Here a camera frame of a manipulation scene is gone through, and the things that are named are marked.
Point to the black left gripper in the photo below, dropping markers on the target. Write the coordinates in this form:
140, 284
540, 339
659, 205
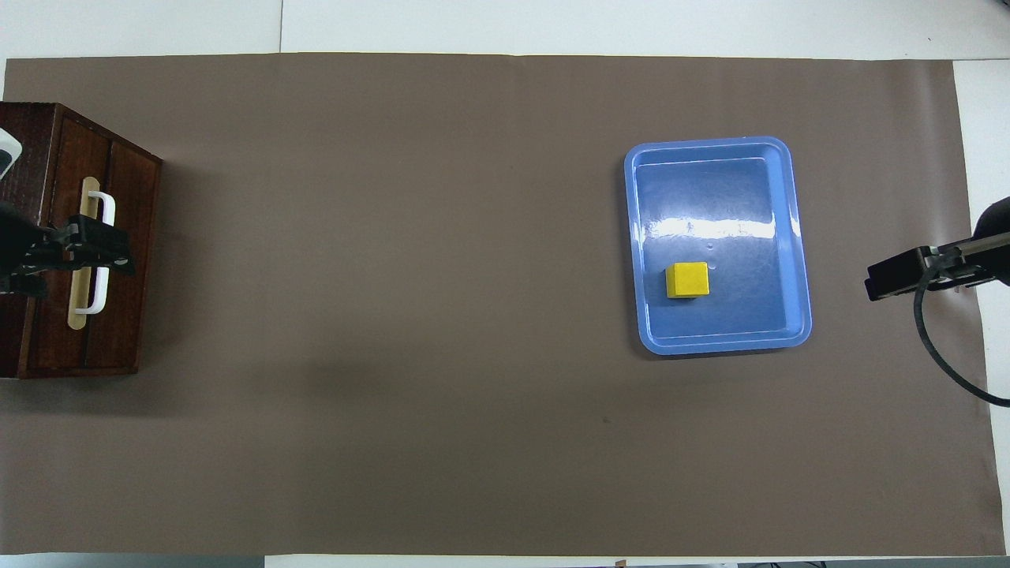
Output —
20, 252

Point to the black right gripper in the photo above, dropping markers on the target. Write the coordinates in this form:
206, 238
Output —
994, 252

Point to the wooden drawer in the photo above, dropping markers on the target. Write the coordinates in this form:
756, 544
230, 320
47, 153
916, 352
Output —
49, 331

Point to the yellow cube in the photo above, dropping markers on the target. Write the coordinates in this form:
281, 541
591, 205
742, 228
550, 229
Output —
686, 280

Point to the dark wooden drawer cabinet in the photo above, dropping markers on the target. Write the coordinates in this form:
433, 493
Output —
16, 181

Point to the blue plastic tray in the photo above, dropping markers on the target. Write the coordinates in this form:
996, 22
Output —
718, 205

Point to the brown table mat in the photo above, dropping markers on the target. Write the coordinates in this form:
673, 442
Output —
442, 315

